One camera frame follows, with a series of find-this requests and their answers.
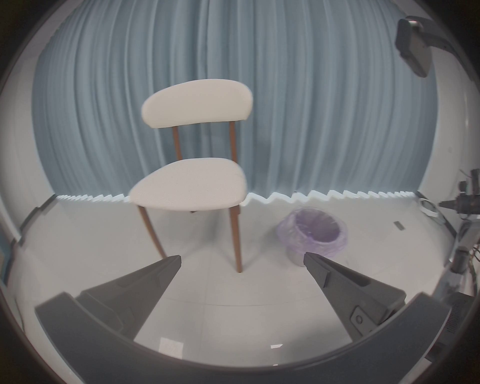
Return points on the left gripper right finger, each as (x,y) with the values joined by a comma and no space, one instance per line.
(356,300)

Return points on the pale blue curtain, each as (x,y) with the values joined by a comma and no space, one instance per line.
(300,112)

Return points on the white cushioned wooden chair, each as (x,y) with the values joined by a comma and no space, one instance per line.
(195,105)

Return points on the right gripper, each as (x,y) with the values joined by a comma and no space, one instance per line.
(468,204)

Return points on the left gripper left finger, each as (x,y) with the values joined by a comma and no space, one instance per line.
(131,300)

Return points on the purple plastic bag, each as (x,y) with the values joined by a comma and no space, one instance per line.
(318,232)

